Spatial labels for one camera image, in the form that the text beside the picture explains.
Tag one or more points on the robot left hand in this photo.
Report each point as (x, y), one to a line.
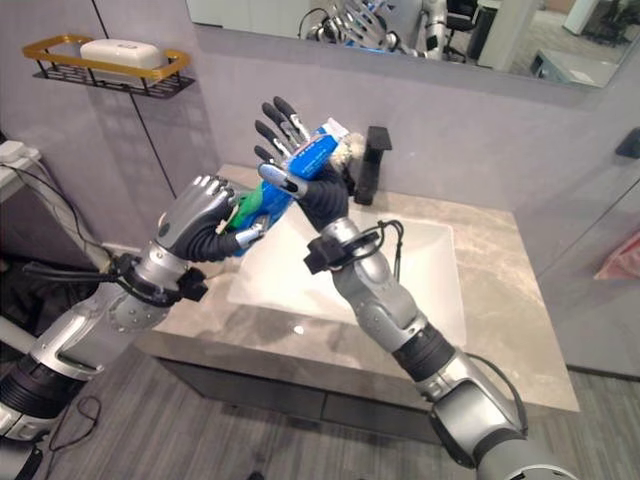
(182, 215)

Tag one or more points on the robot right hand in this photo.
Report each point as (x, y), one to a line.
(327, 200)

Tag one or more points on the blue toothpaste box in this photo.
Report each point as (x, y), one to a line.
(316, 152)

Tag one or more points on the green blue toothbrush pack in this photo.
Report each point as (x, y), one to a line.
(262, 200)

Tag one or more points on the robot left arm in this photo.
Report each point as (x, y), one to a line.
(75, 340)

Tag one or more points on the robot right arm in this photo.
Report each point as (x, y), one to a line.
(390, 310)

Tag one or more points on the beige fluffy towel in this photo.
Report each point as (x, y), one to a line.
(351, 147)

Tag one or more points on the white sink basin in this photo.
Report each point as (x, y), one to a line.
(425, 270)

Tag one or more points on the black faucet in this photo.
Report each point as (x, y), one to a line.
(371, 170)

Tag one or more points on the white soap box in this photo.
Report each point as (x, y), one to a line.
(122, 54)

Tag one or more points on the white power adapter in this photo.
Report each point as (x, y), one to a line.
(12, 151)

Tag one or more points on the stone top vanity cabinet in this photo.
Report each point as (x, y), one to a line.
(500, 300)

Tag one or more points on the pink bag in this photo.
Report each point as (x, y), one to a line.
(622, 260)

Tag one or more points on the black gold wall shelf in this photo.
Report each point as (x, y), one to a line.
(100, 80)

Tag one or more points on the wall mirror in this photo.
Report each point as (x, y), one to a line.
(525, 35)

